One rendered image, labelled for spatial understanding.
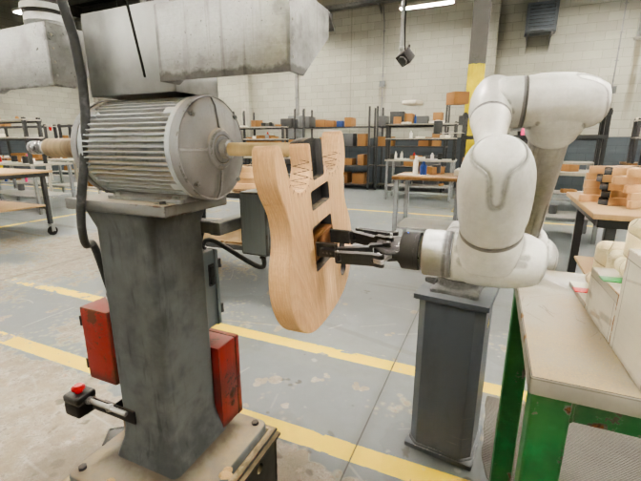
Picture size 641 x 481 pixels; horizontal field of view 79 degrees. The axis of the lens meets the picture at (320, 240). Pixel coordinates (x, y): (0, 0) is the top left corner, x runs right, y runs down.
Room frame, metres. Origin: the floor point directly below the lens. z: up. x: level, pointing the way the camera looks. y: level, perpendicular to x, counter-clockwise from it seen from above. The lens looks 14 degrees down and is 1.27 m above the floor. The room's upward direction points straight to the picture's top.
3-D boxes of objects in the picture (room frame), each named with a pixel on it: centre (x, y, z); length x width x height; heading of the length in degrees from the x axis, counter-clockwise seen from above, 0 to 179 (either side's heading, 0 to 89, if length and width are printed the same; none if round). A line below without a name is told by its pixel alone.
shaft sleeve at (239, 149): (0.93, 0.14, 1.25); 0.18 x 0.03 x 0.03; 66
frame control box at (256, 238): (1.25, 0.25, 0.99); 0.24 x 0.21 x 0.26; 66
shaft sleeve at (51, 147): (1.20, 0.76, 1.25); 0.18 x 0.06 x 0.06; 66
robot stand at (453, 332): (1.45, -0.55, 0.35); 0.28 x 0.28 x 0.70; 59
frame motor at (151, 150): (1.06, 0.42, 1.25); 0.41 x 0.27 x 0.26; 66
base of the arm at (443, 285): (1.46, -0.53, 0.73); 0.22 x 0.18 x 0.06; 59
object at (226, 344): (1.23, 0.42, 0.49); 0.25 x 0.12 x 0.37; 66
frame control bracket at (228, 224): (1.19, 0.27, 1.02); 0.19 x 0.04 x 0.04; 156
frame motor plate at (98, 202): (1.08, 0.48, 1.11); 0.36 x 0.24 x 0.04; 66
